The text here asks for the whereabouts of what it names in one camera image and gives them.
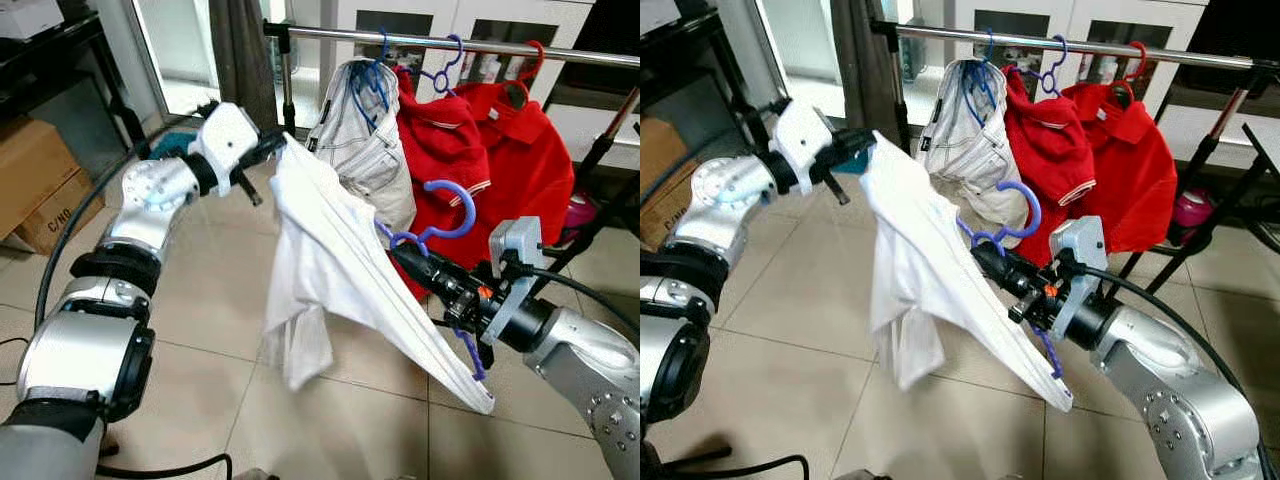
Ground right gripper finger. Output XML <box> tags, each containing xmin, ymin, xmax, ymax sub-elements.
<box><xmin>972</xmin><ymin>256</ymin><xmax>1019</xmax><ymax>299</ymax></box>
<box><xmin>390</xmin><ymin>255</ymin><xmax>441</xmax><ymax>299</ymax></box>
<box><xmin>388</xmin><ymin>240</ymin><xmax>446</xmax><ymax>285</ymax></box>
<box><xmin>970</xmin><ymin>240</ymin><xmax>1023</xmax><ymax>284</ymax></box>

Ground purple plastic clothes hanger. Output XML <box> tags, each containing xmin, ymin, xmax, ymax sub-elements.
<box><xmin>1020</xmin><ymin>35</ymin><xmax>1069</xmax><ymax>99</ymax></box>
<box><xmin>375</xmin><ymin>180</ymin><xmax>489</xmax><ymax>383</ymax></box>
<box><xmin>955</xmin><ymin>180</ymin><xmax>1063</xmax><ymax>381</ymax></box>
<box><xmin>415</xmin><ymin>35</ymin><xmax>467</xmax><ymax>99</ymax></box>

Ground plain white shirt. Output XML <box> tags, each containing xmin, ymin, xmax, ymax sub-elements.
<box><xmin>262</xmin><ymin>135</ymin><xmax>496</xmax><ymax>416</ymax></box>
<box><xmin>860</xmin><ymin>132</ymin><xmax>1076</xmax><ymax>413</ymax></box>

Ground blue clothes hanger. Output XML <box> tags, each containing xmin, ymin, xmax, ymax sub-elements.
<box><xmin>350</xmin><ymin>28</ymin><xmax>393</xmax><ymax>127</ymax></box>
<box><xmin>960</xmin><ymin>28</ymin><xmax>1001</xmax><ymax>127</ymax></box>

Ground red clothes hanger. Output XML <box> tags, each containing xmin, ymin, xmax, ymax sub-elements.
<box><xmin>500</xmin><ymin>40</ymin><xmax>547</xmax><ymax>107</ymax></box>
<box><xmin>1105</xmin><ymin>40</ymin><xmax>1151</xmax><ymax>107</ymax></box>

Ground grey curtain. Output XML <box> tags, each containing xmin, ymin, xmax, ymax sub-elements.
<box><xmin>832</xmin><ymin>0</ymin><xmax>901</xmax><ymax>131</ymax></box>
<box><xmin>208</xmin><ymin>0</ymin><xmax>281</xmax><ymax>131</ymax></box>

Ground white jeans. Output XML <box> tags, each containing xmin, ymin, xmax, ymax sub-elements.
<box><xmin>305</xmin><ymin>58</ymin><xmax>418</xmax><ymax>233</ymax></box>
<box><xmin>918</xmin><ymin>58</ymin><xmax>1017</xmax><ymax>227</ymax></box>

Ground white-framed glass door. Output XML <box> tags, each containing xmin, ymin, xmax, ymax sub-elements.
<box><xmin>100</xmin><ymin>0</ymin><xmax>223</xmax><ymax>121</ymax></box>
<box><xmin>715</xmin><ymin>0</ymin><xmax>847</xmax><ymax>121</ymax></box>

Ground red polo shirt white trim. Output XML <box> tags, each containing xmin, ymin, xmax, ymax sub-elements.
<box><xmin>392</xmin><ymin>65</ymin><xmax>493</xmax><ymax>301</ymax></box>
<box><xmin>1003</xmin><ymin>65</ymin><xmax>1097</xmax><ymax>267</ymax></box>

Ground pink plastic object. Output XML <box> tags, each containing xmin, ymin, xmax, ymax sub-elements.
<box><xmin>1172</xmin><ymin>188</ymin><xmax>1217</xmax><ymax>229</ymax></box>
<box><xmin>562</xmin><ymin>190</ymin><xmax>599</xmax><ymax>233</ymax></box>

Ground plain red polo shirt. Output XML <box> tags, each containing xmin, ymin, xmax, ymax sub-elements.
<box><xmin>455</xmin><ymin>80</ymin><xmax>577</xmax><ymax>247</ymax></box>
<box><xmin>1060</xmin><ymin>80</ymin><xmax>1179</xmax><ymax>257</ymax></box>

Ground black side table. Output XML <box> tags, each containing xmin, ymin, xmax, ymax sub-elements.
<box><xmin>640</xmin><ymin>10</ymin><xmax>777</xmax><ymax>173</ymax></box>
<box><xmin>0</xmin><ymin>10</ymin><xmax>167</xmax><ymax>183</ymax></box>

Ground plain brown cardboard box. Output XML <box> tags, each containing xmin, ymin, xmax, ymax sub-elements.
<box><xmin>640</xmin><ymin>118</ymin><xmax>683</xmax><ymax>216</ymax></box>
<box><xmin>0</xmin><ymin>118</ymin><xmax>81</xmax><ymax>241</ymax></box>

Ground white glass-door cabinet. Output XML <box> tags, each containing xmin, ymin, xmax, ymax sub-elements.
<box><xmin>930</xmin><ymin>0</ymin><xmax>1280</xmax><ymax>171</ymax></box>
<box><xmin>320</xmin><ymin>0</ymin><xmax>640</xmax><ymax>171</ymax></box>

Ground metal clothes rack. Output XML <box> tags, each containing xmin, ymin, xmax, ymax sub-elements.
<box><xmin>262</xmin><ymin>20</ymin><xmax>640</xmax><ymax>301</ymax></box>
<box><xmin>870</xmin><ymin>18</ymin><xmax>1280</xmax><ymax>301</ymax></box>

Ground white printed box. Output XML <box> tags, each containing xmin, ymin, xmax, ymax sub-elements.
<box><xmin>0</xmin><ymin>0</ymin><xmax>67</xmax><ymax>41</ymax></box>
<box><xmin>640</xmin><ymin>0</ymin><xmax>683</xmax><ymax>33</ymax></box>

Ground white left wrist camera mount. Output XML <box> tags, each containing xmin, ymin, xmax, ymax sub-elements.
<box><xmin>190</xmin><ymin>102</ymin><xmax>263</xmax><ymax>196</ymax></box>
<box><xmin>770</xmin><ymin>98</ymin><xmax>839</xmax><ymax>196</ymax></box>

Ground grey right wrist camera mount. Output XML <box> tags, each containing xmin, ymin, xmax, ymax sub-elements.
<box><xmin>1050</xmin><ymin>215</ymin><xmax>1109</xmax><ymax>341</ymax></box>
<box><xmin>488</xmin><ymin>215</ymin><xmax>549</xmax><ymax>346</ymax></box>

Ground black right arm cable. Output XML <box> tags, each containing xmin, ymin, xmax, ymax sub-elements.
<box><xmin>1080</xmin><ymin>262</ymin><xmax>1280</xmax><ymax>480</ymax></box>
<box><xmin>515</xmin><ymin>262</ymin><xmax>640</xmax><ymax>336</ymax></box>

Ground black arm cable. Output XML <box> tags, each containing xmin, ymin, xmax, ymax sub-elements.
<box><xmin>515</xmin><ymin>262</ymin><xmax>640</xmax><ymax>336</ymax></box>
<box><xmin>640</xmin><ymin>100</ymin><xmax>791</xmax><ymax>213</ymax></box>
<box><xmin>33</xmin><ymin>100</ymin><xmax>217</xmax><ymax>331</ymax></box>
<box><xmin>1080</xmin><ymin>262</ymin><xmax>1280</xmax><ymax>480</ymax></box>

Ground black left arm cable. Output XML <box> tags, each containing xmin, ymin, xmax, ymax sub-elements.
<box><xmin>640</xmin><ymin>100</ymin><xmax>791</xmax><ymax>213</ymax></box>
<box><xmin>33</xmin><ymin>100</ymin><xmax>217</xmax><ymax>331</ymax></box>

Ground thin black cable loop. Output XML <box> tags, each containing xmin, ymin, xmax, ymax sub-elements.
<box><xmin>0</xmin><ymin>335</ymin><xmax>31</xmax><ymax>387</ymax></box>

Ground black floor cable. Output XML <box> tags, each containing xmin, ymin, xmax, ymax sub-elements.
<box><xmin>95</xmin><ymin>453</ymin><xmax>234</xmax><ymax>480</ymax></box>
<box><xmin>660</xmin><ymin>453</ymin><xmax>811</xmax><ymax>480</ymax></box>

